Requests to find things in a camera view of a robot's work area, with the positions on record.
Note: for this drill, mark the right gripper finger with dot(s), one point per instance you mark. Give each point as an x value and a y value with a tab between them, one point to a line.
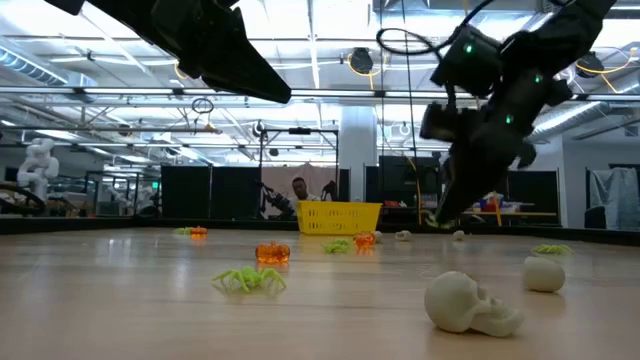
475	175

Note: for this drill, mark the black chair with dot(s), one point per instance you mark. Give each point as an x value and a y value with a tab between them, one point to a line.
600	218

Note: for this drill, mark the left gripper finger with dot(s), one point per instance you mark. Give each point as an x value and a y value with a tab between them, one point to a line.
245	75

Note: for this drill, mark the grey cloth cover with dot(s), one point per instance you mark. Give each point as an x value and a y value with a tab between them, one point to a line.
617	195

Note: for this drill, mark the black framed workcell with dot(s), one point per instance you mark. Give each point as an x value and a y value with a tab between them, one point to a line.
122	172

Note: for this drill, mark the person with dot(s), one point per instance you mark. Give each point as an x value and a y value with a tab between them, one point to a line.
300	189

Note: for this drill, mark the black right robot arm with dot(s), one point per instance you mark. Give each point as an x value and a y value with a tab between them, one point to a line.
550	40

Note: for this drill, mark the black partition panel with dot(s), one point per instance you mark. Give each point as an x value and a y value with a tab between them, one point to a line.
210	192

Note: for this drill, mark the black stand frame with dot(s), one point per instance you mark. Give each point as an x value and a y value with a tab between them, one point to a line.
300	131

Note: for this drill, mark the wooden side table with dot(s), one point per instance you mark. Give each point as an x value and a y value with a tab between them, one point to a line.
525	214

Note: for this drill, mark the black background robot arm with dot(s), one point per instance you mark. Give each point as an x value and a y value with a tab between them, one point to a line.
275	200

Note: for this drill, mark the beige curtain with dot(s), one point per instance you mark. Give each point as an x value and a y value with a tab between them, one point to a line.
320	175

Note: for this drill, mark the translucent orange plastic pumpkin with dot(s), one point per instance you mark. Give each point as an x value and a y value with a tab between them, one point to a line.
198	232
272	252
364	239

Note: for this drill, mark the yellow plastic basket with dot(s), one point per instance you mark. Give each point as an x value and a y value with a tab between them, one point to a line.
339	217

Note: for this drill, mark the blue bin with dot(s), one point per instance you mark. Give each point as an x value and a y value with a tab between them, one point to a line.
484	204

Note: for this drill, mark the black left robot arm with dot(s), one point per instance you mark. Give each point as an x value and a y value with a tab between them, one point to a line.
100	12

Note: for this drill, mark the white robot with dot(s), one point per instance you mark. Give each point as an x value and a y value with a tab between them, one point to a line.
37	165

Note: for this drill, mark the white pillar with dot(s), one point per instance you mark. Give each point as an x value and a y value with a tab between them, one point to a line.
357	150

